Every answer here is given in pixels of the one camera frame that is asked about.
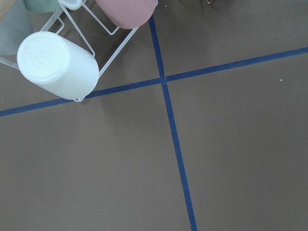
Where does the pink cup on rack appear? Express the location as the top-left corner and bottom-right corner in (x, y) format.
(95, 0), (157, 29)

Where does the white cup on rack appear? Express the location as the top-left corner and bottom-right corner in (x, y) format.
(17, 31), (99, 101)

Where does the pale grey cup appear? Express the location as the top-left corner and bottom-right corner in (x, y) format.
(0, 0), (34, 55)

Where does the white wire cup rack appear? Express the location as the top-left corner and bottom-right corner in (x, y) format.
(0, 0), (140, 103)

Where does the pale green cup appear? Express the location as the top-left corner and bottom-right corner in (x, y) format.
(24, 0), (61, 13)

